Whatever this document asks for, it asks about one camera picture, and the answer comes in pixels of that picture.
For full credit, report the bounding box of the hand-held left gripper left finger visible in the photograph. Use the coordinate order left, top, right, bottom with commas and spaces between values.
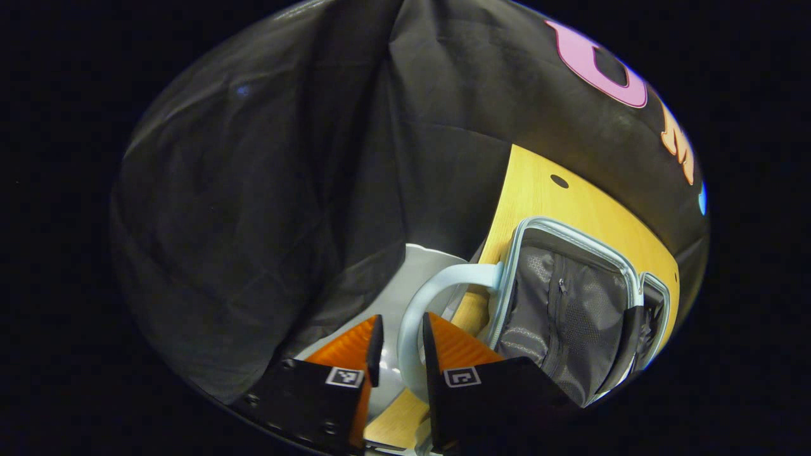
231, 314, 385, 455

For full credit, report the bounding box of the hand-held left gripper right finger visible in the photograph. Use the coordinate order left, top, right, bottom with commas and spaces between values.
422, 311, 580, 455

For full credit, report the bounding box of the light blue suitcase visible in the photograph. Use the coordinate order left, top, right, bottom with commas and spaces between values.
397, 216, 672, 408

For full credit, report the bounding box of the black backdrop cloth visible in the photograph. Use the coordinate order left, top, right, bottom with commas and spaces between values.
111, 0, 710, 406

